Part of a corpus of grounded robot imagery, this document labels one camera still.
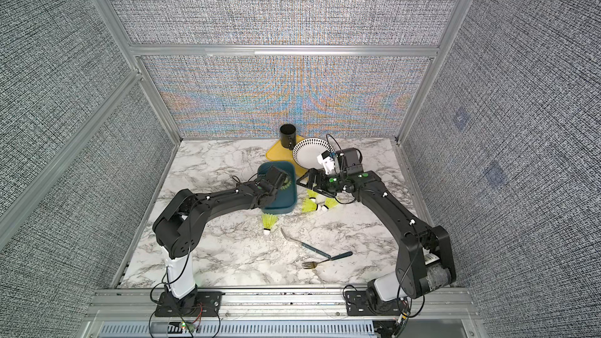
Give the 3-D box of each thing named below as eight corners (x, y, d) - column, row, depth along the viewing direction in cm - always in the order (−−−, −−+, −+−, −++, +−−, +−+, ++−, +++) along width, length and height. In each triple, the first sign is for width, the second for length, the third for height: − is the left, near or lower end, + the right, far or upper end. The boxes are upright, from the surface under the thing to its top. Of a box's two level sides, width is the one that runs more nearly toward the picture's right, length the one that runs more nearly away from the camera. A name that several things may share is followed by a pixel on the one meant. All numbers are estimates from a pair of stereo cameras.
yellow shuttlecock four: (257, 230, 91) (255, 225, 87) (266, 215, 95) (265, 210, 91) (267, 236, 89) (266, 231, 86) (277, 220, 93) (276, 215, 90)
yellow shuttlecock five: (301, 212, 95) (301, 209, 94) (301, 200, 99) (301, 197, 97) (319, 212, 95) (319, 209, 94) (318, 200, 99) (319, 197, 97)
